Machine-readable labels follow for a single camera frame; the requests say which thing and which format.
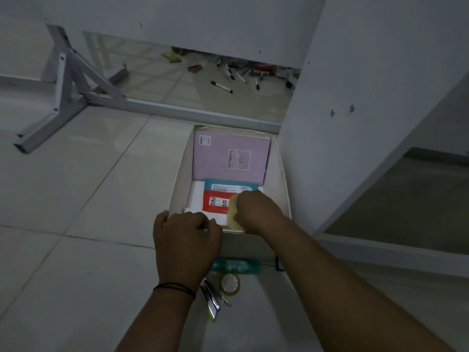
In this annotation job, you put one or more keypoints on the person's right fingers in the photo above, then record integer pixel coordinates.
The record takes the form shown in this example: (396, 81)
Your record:
(242, 210)

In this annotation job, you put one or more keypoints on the teal booklet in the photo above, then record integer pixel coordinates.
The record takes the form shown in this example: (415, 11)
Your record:
(227, 186)

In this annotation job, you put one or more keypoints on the person's left forearm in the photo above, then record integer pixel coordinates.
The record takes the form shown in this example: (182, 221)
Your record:
(161, 322)

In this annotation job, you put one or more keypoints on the black wristband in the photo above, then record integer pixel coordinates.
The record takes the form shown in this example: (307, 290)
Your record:
(176, 286)

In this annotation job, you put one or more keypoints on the clear tape roll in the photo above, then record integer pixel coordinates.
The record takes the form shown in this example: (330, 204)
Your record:
(224, 285)

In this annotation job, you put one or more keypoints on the yellow sponge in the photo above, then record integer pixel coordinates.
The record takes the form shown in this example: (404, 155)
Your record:
(231, 216)

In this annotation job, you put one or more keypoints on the brown eraser block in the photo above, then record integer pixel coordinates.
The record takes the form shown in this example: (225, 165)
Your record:
(195, 68)

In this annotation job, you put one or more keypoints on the white desk back panel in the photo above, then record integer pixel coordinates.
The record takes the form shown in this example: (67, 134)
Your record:
(220, 21)

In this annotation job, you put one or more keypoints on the yellow paper scrap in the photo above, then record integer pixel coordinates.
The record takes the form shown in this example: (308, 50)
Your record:
(171, 57)

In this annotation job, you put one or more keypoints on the red booklet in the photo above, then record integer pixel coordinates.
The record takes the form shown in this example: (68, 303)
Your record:
(216, 201)

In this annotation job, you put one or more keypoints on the person's left hand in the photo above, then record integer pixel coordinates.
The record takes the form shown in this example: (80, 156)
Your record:
(183, 249)

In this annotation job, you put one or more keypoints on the person's left thumb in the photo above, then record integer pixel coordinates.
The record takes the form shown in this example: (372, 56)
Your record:
(160, 220)

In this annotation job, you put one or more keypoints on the scattered group of markers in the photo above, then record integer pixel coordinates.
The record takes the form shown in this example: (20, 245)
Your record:
(221, 87)

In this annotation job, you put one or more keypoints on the teal tube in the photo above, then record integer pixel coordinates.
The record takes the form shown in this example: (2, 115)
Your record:
(238, 265)

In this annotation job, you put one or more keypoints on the grey metal table frame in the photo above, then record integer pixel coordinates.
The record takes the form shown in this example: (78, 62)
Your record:
(73, 84)

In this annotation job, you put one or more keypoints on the person's right hand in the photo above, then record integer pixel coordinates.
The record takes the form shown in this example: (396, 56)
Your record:
(260, 214)

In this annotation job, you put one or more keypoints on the person's right forearm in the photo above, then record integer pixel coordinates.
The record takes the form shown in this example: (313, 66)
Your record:
(329, 289)

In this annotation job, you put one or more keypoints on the white desk side panel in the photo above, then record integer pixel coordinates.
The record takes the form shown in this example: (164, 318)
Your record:
(366, 87)

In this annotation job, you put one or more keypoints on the purple notebook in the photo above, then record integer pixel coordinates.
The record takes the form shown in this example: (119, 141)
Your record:
(220, 150)

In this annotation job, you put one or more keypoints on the silver stapler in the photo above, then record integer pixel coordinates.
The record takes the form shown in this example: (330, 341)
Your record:
(209, 300)

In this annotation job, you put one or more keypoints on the white drawer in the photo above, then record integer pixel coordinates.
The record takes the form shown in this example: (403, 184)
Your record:
(276, 186)

